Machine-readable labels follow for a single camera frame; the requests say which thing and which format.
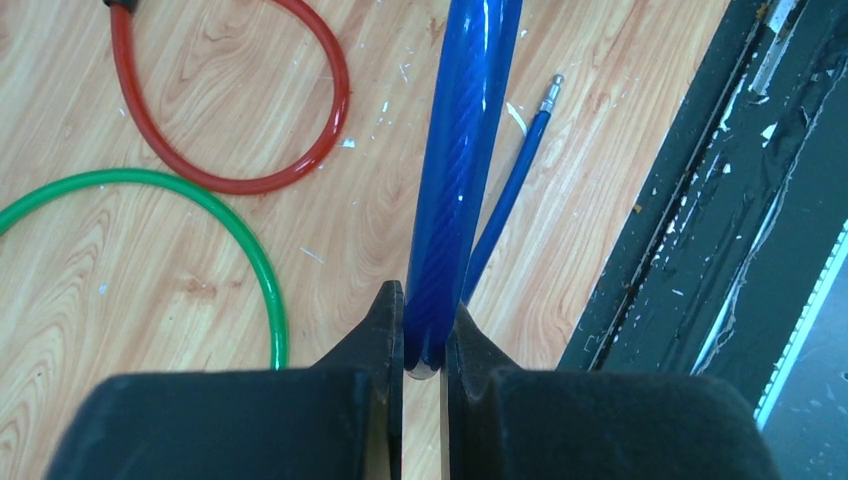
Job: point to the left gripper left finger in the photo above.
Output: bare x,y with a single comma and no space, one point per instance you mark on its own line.
340,418

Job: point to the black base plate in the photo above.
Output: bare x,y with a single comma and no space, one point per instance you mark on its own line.
739,231

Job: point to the blue cable lock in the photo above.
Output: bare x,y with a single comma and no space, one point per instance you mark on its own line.
449,250

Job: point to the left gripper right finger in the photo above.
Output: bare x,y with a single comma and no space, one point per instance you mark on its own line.
506,422

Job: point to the green cable lock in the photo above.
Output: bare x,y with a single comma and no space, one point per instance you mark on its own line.
272,293

